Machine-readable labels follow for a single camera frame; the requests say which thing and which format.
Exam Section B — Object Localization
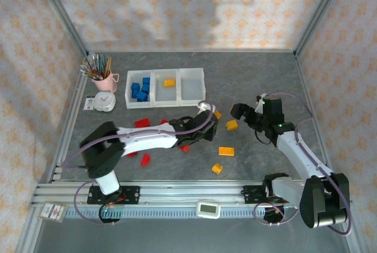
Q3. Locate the small white clock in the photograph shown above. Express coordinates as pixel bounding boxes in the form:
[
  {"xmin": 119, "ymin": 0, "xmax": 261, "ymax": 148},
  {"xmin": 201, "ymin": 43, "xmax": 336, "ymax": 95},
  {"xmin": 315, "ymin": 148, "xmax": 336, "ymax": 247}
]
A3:
[{"xmin": 93, "ymin": 91, "xmax": 116, "ymax": 113}]

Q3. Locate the grey slotted cable duct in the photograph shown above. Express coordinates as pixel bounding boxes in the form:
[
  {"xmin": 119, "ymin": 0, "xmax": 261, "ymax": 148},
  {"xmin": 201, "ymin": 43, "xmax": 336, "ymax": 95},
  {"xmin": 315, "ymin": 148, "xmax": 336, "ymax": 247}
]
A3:
[{"xmin": 63, "ymin": 207, "xmax": 266, "ymax": 220}]

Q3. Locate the aluminium side rail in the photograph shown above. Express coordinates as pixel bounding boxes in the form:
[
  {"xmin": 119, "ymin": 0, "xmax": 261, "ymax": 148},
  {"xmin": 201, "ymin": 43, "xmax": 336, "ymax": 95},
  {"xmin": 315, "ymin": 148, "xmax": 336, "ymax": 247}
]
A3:
[
  {"xmin": 294, "ymin": 52, "xmax": 366, "ymax": 253},
  {"xmin": 16, "ymin": 52, "xmax": 89, "ymax": 253}
]

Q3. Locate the red and white card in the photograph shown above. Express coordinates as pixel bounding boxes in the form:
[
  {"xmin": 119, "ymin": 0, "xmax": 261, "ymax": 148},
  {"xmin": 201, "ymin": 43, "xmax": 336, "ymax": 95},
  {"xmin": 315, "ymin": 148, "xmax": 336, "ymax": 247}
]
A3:
[{"xmin": 37, "ymin": 202, "xmax": 68, "ymax": 223}]

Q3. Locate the aluminium cross rail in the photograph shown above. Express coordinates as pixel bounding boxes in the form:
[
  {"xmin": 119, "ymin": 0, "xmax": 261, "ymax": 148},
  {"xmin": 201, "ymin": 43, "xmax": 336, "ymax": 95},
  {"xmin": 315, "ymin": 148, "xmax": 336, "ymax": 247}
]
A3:
[{"xmin": 31, "ymin": 180, "xmax": 354, "ymax": 209}]

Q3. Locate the white digital timer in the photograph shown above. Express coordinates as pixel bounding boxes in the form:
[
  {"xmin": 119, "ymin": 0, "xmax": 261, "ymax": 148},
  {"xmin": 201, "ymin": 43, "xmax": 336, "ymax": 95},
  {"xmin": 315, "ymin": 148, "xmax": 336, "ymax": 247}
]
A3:
[{"xmin": 196, "ymin": 201, "xmax": 221, "ymax": 220}]

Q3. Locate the aluminium frame post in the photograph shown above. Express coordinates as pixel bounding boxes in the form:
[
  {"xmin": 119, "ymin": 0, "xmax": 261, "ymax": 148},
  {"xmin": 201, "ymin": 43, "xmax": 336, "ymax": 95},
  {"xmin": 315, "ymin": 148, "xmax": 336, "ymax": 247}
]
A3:
[
  {"xmin": 31, "ymin": 0, "xmax": 89, "ymax": 56},
  {"xmin": 293, "ymin": 0, "xmax": 353, "ymax": 59}
]

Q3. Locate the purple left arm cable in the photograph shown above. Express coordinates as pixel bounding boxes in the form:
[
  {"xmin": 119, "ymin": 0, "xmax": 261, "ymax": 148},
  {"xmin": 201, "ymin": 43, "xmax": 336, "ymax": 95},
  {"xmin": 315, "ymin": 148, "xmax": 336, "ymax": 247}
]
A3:
[{"xmin": 60, "ymin": 104, "xmax": 217, "ymax": 227}]

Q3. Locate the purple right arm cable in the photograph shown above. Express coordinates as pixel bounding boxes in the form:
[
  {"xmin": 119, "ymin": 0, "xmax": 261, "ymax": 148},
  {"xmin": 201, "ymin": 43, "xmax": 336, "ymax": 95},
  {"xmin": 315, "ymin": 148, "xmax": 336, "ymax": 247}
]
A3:
[{"xmin": 253, "ymin": 92, "xmax": 353, "ymax": 236}]

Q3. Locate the bunch of coloured pencils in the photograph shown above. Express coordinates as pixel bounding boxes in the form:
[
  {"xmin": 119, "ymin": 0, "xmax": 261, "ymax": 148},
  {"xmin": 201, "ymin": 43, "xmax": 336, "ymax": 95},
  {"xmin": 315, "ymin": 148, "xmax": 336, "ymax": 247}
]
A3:
[{"xmin": 80, "ymin": 53, "xmax": 113, "ymax": 80}]

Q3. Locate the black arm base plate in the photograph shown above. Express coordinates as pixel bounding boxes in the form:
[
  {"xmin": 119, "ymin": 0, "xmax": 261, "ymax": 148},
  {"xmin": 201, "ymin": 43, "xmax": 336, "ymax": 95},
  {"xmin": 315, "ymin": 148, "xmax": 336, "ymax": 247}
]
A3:
[
  {"xmin": 243, "ymin": 185, "xmax": 267, "ymax": 205},
  {"xmin": 87, "ymin": 185, "xmax": 141, "ymax": 206}
]

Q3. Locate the pink metal cup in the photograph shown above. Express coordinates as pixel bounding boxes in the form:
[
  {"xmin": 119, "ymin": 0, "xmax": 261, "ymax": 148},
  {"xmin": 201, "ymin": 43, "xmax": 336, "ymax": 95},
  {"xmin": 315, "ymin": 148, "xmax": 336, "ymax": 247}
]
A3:
[{"xmin": 91, "ymin": 70, "xmax": 119, "ymax": 93}]

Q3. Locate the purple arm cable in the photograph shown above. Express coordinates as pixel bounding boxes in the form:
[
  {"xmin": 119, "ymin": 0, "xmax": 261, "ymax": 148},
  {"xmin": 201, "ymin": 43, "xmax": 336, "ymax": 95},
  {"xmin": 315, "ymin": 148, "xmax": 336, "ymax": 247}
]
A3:
[
  {"xmin": 253, "ymin": 92, "xmax": 353, "ymax": 236},
  {"xmin": 60, "ymin": 104, "xmax": 217, "ymax": 227}
]

